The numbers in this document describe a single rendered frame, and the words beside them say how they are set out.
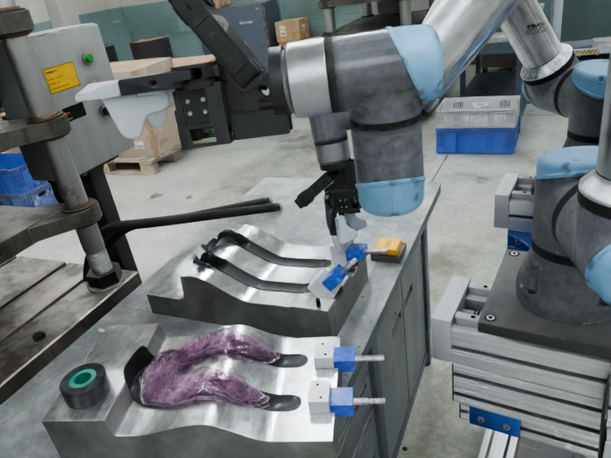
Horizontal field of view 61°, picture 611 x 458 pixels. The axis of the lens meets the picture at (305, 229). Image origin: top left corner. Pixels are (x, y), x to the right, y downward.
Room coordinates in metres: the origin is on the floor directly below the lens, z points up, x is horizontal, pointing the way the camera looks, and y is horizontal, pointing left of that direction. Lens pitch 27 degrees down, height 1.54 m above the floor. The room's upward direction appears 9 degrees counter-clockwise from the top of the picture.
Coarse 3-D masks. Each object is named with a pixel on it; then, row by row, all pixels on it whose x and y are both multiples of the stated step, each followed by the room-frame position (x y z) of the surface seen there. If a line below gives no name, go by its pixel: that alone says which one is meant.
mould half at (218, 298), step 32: (192, 256) 1.27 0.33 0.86; (224, 256) 1.11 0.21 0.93; (256, 256) 1.14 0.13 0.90; (288, 256) 1.15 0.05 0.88; (320, 256) 1.12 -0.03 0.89; (160, 288) 1.13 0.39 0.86; (192, 288) 1.04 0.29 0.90; (224, 288) 1.01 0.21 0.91; (352, 288) 1.01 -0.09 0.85; (224, 320) 1.01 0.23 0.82; (256, 320) 0.97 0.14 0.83; (288, 320) 0.93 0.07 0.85; (320, 320) 0.89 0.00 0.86
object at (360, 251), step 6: (330, 246) 1.04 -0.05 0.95; (348, 246) 1.05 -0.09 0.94; (354, 246) 1.04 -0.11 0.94; (360, 246) 1.03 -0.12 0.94; (366, 246) 1.04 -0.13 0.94; (336, 252) 1.04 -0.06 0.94; (348, 252) 1.03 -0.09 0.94; (354, 252) 1.02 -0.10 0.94; (360, 252) 1.01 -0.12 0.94; (366, 252) 1.02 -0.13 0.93; (372, 252) 1.01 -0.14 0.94; (378, 252) 1.01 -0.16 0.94; (384, 252) 1.00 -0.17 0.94; (336, 258) 1.03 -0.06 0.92; (342, 258) 1.03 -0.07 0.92; (348, 258) 1.02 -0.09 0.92; (360, 258) 1.01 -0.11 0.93; (336, 264) 1.03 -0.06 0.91; (342, 264) 1.03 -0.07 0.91
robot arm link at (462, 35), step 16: (448, 0) 0.63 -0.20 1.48; (464, 0) 0.61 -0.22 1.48; (480, 0) 0.61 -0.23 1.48; (496, 0) 0.60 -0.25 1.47; (512, 0) 0.61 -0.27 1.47; (432, 16) 0.64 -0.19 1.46; (448, 16) 0.62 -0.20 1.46; (464, 16) 0.61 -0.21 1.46; (480, 16) 0.60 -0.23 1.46; (496, 16) 0.61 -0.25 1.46; (448, 32) 0.61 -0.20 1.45; (464, 32) 0.61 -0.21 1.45; (480, 32) 0.61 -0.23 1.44; (448, 48) 0.61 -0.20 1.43; (464, 48) 0.61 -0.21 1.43; (480, 48) 0.62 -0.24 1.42; (448, 64) 0.61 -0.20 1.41; (464, 64) 0.62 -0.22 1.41; (448, 80) 0.62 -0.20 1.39
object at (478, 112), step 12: (480, 96) 4.17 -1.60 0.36; (492, 96) 4.12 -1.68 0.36; (504, 96) 4.08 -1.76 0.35; (516, 96) 4.03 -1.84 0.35; (444, 108) 4.23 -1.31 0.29; (456, 108) 4.25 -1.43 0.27; (468, 108) 4.21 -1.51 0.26; (480, 108) 4.16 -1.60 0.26; (492, 108) 4.12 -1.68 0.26; (504, 108) 4.07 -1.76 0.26; (516, 108) 3.77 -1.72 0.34; (444, 120) 3.94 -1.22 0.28; (456, 120) 3.89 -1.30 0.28; (468, 120) 3.85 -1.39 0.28; (480, 120) 3.81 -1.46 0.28; (492, 120) 3.77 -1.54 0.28; (504, 120) 3.88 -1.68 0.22; (516, 120) 3.81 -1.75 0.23
